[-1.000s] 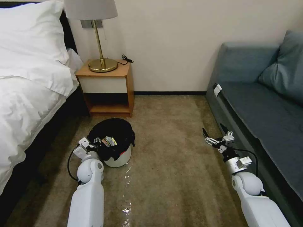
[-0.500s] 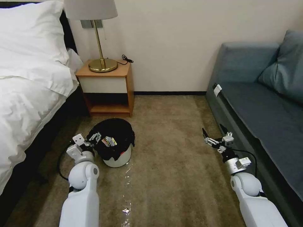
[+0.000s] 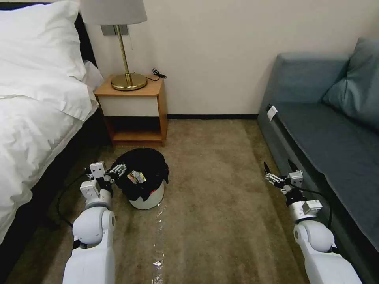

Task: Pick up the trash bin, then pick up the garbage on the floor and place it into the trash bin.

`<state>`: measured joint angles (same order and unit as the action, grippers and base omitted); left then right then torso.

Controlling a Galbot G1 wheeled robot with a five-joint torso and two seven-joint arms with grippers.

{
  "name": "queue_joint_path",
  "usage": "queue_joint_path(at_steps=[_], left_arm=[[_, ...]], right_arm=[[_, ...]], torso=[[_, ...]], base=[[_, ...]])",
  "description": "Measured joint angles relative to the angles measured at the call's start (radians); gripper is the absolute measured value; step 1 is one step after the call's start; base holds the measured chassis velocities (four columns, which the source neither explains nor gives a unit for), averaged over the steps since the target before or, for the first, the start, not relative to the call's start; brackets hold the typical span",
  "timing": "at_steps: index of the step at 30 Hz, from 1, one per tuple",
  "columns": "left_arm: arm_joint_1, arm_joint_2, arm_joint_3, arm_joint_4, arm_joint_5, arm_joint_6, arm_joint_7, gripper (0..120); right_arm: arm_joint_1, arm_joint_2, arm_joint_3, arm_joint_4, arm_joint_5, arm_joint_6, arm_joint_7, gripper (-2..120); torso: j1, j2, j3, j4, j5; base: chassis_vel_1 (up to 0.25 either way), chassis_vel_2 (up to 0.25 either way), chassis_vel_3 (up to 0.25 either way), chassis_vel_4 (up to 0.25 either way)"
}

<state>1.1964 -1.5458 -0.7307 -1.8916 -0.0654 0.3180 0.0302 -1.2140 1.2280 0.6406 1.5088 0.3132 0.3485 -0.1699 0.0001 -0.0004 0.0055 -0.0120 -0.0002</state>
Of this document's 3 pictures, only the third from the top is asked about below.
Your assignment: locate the brass lamp with grey shade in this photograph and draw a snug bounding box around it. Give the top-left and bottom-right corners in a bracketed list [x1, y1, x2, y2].
[80, 0, 148, 92]

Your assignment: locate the shiny snack wrapper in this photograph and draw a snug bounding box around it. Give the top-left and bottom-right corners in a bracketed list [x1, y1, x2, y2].
[126, 170, 148, 185]

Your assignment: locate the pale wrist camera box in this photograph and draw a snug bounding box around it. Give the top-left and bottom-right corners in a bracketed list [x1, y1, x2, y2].
[287, 172, 304, 186]
[90, 162, 107, 178]

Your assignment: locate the blue-grey fabric sofa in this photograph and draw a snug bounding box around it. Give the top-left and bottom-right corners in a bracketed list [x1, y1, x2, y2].
[257, 52, 379, 284]

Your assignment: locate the small white pillow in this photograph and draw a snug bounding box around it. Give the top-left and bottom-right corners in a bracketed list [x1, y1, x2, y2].
[83, 60, 105, 89]

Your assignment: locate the white round trash bin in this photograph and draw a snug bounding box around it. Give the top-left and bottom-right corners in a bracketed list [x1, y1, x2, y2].
[129, 180, 165, 210]

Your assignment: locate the black skirting board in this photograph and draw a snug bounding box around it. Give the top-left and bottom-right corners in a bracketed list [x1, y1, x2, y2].
[167, 113, 260, 121]

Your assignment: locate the black bin liner bag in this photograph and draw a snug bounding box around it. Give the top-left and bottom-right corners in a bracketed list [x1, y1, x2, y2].
[112, 149, 170, 203]

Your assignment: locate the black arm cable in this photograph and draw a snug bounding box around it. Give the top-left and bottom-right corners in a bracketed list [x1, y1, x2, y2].
[297, 187, 333, 227]
[57, 174, 90, 229]

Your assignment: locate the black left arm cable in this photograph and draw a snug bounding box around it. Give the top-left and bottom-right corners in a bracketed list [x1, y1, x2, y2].
[57, 174, 90, 229]

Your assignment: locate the black bed frame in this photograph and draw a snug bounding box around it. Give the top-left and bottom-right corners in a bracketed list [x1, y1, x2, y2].
[0, 108, 115, 282]

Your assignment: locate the teal sofa cushion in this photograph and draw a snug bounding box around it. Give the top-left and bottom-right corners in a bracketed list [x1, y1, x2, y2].
[322, 37, 379, 133]

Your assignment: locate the black headboard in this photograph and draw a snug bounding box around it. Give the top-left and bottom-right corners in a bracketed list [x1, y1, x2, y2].
[74, 11, 99, 69]

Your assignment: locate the large white pillow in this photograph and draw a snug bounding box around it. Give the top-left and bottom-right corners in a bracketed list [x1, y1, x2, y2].
[0, 0, 87, 89]

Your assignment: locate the clear plastic film strip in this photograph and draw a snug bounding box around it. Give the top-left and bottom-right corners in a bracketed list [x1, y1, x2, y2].
[151, 207, 167, 284]

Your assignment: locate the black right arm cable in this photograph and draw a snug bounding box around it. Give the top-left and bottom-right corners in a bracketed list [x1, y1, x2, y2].
[297, 187, 333, 227]

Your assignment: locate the white duvet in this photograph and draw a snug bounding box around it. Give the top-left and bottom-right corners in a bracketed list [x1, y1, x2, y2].
[0, 78, 100, 237]

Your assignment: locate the wooden nightstand with white drawer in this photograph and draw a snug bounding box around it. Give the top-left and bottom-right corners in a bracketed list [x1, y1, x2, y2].
[94, 74, 169, 148]

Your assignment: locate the silver wall switch plate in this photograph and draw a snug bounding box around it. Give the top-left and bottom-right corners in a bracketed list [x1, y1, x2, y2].
[100, 25, 130, 36]

